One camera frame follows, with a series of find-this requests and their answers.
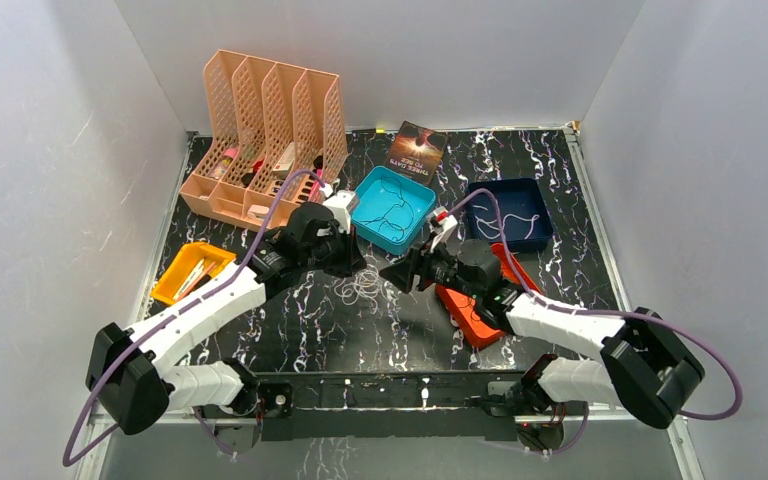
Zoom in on white thin cable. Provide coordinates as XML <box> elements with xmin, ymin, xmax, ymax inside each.
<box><xmin>473</xmin><ymin>201</ymin><xmax>543</xmax><ymax>241</ymax></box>

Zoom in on pens in yellow bin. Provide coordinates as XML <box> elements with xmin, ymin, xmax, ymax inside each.
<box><xmin>173</xmin><ymin>259</ymin><xmax>215</xmax><ymax>301</ymax></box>

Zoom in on teal square tray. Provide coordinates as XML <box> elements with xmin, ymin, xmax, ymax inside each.
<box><xmin>351</xmin><ymin>166</ymin><xmax>436</xmax><ymax>255</ymax></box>

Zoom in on pink marker in organizer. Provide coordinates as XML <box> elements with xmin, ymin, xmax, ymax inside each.
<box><xmin>309</xmin><ymin>169</ymin><xmax>324</xmax><ymax>201</ymax></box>

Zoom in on yellow small bin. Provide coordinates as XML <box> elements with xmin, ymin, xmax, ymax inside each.
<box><xmin>150</xmin><ymin>242</ymin><xmax>236</xmax><ymax>306</ymax></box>

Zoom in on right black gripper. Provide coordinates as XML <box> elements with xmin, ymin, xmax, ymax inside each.
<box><xmin>379</xmin><ymin>231</ymin><xmax>481</xmax><ymax>300</ymax></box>

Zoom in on orange square tray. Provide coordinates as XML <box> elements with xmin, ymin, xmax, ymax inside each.
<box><xmin>435</xmin><ymin>243</ymin><xmax>541</xmax><ymax>349</ymax></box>

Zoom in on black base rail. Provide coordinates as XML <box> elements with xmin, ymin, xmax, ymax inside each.
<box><xmin>261</xmin><ymin>370</ymin><xmax>528</xmax><ymax>442</ymax></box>

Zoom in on purple cable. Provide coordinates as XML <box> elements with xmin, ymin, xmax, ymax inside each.
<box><xmin>61</xmin><ymin>168</ymin><xmax>329</xmax><ymax>468</ymax></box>
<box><xmin>436</xmin><ymin>188</ymin><xmax>744</xmax><ymax>421</ymax></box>

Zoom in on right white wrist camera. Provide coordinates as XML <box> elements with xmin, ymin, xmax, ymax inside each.
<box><xmin>426</xmin><ymin>206</ymin><xmax>458</xmax><ymax>252</ymax></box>

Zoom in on white box in organizer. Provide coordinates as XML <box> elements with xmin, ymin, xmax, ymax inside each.
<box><xmin>272</xmin><ymin>142</ymin><xmax>296</xmax><ymax>180</ymax></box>

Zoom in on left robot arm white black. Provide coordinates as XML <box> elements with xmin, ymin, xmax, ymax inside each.
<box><xmin>86</xmin><ymin>191</ymin><xmax>366</xmax><ymax>435</ymax></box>

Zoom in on navy blue square tray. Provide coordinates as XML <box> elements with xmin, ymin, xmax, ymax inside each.
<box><xmin>464</xmin><ymin>177</ymin><xmax>554</xmax><ymax>253</ymax></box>

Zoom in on black thin cable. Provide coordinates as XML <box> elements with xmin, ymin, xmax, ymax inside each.
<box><xmin>453</xmin><ymin>294</ymin><xmax>498</xmax><ymax>333</ymax></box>

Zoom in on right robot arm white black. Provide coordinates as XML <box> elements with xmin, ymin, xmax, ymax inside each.
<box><xmin>380</xmin><ymin>240</ymin><xmax>705</xmax><ymax>429</ymax></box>

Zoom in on dark book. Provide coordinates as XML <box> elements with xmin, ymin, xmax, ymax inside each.
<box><xmin>384</xmin><ymin>121</ymin><xmax>449</xmax><ymax>186</ymax></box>

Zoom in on pink bottle in organizer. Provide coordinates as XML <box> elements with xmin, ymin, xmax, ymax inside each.
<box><xmin>208</xmin><ymin>147</ymin><xmax>239</xmax><ymax>180</ymax></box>

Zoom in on dark thin cable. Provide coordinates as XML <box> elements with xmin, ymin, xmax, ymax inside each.
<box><xmin>357</xmin><ymin>173</ymin><xmax>425</xmax><ymax>243</ymax></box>

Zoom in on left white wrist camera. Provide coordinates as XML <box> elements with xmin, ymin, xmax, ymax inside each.
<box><xmin>323</xmin><ymin>190</ymin><xmax>359</xmax><ymax>234</ymax></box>

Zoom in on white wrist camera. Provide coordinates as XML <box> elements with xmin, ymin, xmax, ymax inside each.
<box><xmin>426</xmin><ymin>206</ymin><xmax>458</xmax><ymax>252</ymax></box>
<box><xmin>323</xmin><ymin>190</ymin><xmax>359</xmax><ymax>234</ymax></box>

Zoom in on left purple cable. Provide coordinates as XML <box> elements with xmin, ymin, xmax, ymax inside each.
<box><xmin>61</xmin><ymin>168</ymin><xmax>329</xmax><ymax>468</ymax></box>

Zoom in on thin cables pile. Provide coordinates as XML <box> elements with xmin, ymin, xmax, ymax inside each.
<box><xmin>332</xmin><ymin>268</ymin><xmax>392</xmax><ymax>313</ymax></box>

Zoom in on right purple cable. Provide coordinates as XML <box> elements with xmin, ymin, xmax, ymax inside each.
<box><xmin>436</xmin><ymin>188</ymin><xmax>744</xmax><ymax>421</ymax></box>

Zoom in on pink plastic file organizer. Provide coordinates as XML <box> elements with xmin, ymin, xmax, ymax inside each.
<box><xmin>180</xmin><ymin>50</ymin><xmax>348</xmax><ymax>230</ymax></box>

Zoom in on aluminium frame rail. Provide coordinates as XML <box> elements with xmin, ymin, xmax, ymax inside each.
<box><xmin>561</xmin><ymin>126</ymin><xmax>704</xmax><ymax>479</ymax></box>

